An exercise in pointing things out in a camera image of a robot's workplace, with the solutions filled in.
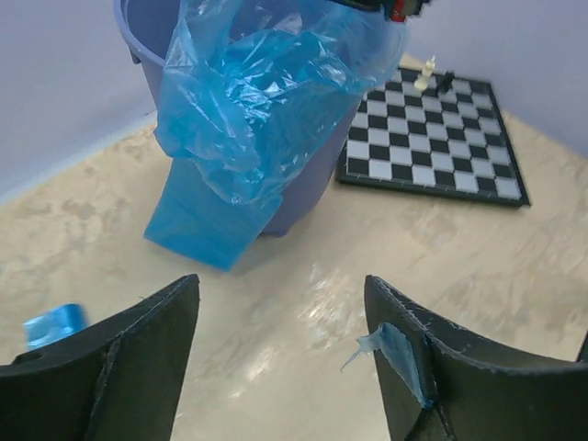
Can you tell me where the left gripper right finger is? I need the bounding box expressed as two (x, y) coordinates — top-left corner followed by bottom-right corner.
(364, 276), (587, 440)

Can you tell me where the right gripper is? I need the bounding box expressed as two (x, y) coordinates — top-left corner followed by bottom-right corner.
(332, 0), (431, 22)

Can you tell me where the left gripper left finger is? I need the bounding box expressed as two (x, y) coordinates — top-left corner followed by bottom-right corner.
(1, 274), (199, 440)

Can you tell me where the blue trash bag roll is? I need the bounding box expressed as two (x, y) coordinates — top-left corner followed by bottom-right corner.
(23, 303), (87, 351)

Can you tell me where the single blue trash bag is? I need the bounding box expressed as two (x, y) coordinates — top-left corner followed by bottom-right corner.
(144, 1), (408, 270)

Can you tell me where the blue plastic trash bin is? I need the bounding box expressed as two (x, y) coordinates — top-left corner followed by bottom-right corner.
(112, 0), (410, 240)

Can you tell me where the white chess piece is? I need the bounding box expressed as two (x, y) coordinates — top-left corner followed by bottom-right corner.
(413, 56), (436, 93)

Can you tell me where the black chess piece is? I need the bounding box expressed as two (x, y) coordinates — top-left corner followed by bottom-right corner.
(435, 71), (455, 95)

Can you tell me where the torn blue bag scrap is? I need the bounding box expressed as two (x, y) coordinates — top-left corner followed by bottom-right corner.
(340, 322), (438, 409)

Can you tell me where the black white chessboard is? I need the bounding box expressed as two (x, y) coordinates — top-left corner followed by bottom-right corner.
(336, 67), (530, 208)

